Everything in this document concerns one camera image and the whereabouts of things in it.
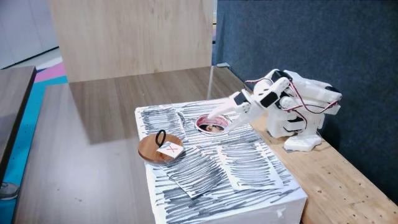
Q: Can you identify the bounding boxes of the red-rimmed cup hole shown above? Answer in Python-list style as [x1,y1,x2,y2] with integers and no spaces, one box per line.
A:
[195,113,233,136]

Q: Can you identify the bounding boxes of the striped paper sheet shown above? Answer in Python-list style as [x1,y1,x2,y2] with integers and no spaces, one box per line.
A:
[161,145,231,199]
[139,107,187,141]
[216,141,285,192]

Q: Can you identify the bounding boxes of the white card with red X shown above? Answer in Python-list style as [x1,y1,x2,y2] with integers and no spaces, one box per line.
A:
[156,141,185,159]

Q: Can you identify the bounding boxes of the white box with black stripes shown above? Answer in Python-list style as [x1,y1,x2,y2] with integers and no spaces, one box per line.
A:
[134,98,308,224]

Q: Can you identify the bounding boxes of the round wooden lid, black loop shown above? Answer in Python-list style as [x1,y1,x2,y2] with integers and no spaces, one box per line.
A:
[137,129,185,166]

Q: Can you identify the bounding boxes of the dark blue fabric partition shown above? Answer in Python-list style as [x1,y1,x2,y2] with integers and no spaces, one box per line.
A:
[211,0,398,205]

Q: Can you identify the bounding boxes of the light plywood board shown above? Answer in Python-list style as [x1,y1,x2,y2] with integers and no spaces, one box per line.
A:
[250,114,398,224]

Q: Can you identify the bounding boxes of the light wood upright panel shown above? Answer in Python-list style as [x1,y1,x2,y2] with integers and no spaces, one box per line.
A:
[49,0,215,83]

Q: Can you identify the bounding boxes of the dark wood side table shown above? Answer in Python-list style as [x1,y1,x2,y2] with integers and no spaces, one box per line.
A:
[0,65,37,184]

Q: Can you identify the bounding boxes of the clear glass object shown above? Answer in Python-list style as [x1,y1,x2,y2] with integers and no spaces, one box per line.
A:
[0,182,21,201]

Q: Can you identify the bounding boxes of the red and black arm cable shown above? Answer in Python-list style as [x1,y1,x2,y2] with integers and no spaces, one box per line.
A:
[244,77,340,130]

